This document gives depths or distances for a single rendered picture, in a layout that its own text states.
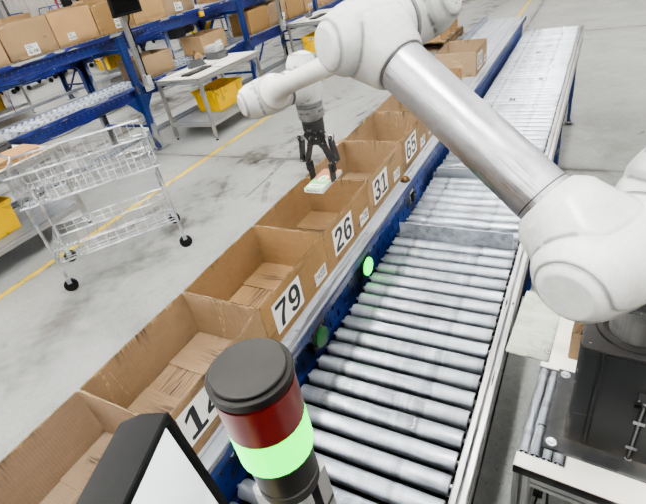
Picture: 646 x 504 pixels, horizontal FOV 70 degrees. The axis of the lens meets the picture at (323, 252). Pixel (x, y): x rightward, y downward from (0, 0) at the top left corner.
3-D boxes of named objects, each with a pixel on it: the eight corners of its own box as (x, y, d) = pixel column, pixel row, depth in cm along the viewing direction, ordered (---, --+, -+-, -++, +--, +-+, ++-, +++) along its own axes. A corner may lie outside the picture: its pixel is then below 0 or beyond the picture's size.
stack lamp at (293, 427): (289, 490, 27) (264, 428, 24) (223, 462, 30) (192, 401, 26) (326, 421, 31) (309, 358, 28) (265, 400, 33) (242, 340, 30)
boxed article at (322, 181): (342, 173, 173) (341, 169, 172) (323, 193, 162) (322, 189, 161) (324, 172, 176) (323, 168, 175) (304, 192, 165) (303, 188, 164)
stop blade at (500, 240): (512, 253, 183) (513, 234, 178) (400, 240, 204) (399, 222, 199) (512, 252, 183) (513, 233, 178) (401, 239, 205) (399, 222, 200)
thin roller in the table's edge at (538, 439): (539, 456, 112) (558, 372, 130) (530, 452, 113) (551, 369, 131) (538, 460, 113) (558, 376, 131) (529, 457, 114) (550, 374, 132)
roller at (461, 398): (478, 416, 129) (478, 404, 126) (315, 370, 153) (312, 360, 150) (482, 402, 132) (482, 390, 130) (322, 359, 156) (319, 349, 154)
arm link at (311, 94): (312, 94, 159) (280, 106, 153) (303, 46, 150) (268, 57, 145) (330, 98, 151) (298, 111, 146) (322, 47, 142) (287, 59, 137)
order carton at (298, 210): (331, 273, 165) (323, 233, 156) (263, 262, 179) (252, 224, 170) (372, 217, 193) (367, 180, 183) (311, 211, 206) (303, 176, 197)
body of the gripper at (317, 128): (295, 122, 155) (301, 148, 160) (317, 122, 151) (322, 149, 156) (306, 114, 161) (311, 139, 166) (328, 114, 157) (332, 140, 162)
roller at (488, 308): (503, 322, 156) (503, 311, 153) (361, 296, 180) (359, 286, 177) (505, 312, 159) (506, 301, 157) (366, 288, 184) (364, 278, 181)
